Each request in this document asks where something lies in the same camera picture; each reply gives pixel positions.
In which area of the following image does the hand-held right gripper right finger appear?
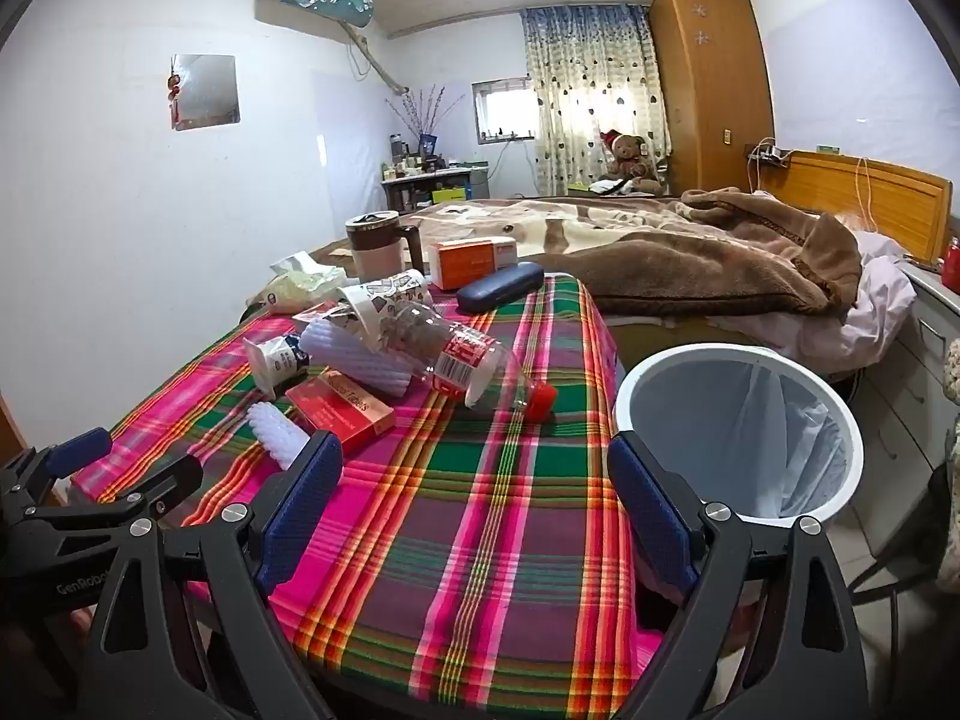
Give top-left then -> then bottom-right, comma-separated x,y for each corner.
606,431 -> 875,720

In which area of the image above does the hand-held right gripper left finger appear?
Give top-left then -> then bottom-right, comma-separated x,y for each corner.
75,429 -> 346,720

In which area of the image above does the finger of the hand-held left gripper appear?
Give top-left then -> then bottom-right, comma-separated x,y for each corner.
22,454 -> 205,541
0,426 -> 115,511

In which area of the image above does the small white foam net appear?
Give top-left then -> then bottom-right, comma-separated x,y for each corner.
247,401 -> 312,470

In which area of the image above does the red box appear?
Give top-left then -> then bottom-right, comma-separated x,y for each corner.
285,367 -> 397,445

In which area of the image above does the white trash bin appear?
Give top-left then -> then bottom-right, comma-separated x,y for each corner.
613,343 -> 865,541

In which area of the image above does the white yogurt cup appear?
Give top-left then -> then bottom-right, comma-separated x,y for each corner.
244,334 -> 308,398

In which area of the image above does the clear bin liner bag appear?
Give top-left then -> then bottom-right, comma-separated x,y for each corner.
731,360 -> 837,518

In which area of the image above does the large white foam sleeve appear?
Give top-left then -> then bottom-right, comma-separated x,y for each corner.
298,317 -> 417,398

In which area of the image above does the clear plastic bottle red cap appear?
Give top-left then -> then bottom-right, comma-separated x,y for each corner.
379,302 -> 560,423

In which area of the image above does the patterned paper cup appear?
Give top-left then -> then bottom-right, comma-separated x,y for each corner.
335,270 -> 434,350

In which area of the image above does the plaid tablecloth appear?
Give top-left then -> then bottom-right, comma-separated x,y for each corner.
67,274 -> 676,698

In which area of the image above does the tissue pack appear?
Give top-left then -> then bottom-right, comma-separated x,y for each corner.
247,251 -> 350,316

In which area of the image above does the brown fleece blanket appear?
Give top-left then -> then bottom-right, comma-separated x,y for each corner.
547,187 -> 863,316

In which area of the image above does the brown tumbler mug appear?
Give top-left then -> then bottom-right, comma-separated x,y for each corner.
345,210 -> 426,286

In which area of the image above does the dark blue glasses case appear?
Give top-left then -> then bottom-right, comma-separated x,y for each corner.
456,261 -> 545,312

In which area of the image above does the black metal chair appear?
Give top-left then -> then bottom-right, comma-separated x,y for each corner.
847,457 -> 960,691

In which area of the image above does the orange white box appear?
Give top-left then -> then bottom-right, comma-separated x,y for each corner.
431,236 -> 520,292

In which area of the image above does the beige patterned blanket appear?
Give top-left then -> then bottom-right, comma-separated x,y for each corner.
307,195 -> 691,278

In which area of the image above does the grey drawer cabinet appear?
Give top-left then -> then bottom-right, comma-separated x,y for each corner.
847,262 -> 960,541

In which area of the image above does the pale pink bedsheet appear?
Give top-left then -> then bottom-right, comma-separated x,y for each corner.
712,229 -> 920,383

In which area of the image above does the floral quilted coat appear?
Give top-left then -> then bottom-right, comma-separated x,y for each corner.
941,337 -> 960,466

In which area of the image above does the cluttered side desk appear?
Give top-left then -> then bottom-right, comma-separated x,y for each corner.
379,157 -> 496,211

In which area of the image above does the brown teddy bear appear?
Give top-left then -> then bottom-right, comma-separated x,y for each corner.
600,129 -> 665,196

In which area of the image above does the wooden bed headboard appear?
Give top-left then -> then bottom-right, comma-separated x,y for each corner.
750,148 -> 953,263

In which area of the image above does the vase with branches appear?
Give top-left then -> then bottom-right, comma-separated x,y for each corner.
386,86 -> 466,158

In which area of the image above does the wooden wardrobe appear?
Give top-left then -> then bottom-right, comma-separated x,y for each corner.
649,0 -> 777,196

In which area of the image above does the small window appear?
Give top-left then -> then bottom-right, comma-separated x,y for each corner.
472,77 -> 537,143

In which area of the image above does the patterned window curtain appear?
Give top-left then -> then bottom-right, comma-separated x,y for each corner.
521,4 -> 672,196

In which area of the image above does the air conditioner pipe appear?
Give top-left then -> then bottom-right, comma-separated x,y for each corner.
341,22 -> 410,95

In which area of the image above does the silver wall mirror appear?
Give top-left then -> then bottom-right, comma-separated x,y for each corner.
171,54 -> 242,130

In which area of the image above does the orange cable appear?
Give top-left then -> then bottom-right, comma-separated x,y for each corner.
855,156 -> 878,230

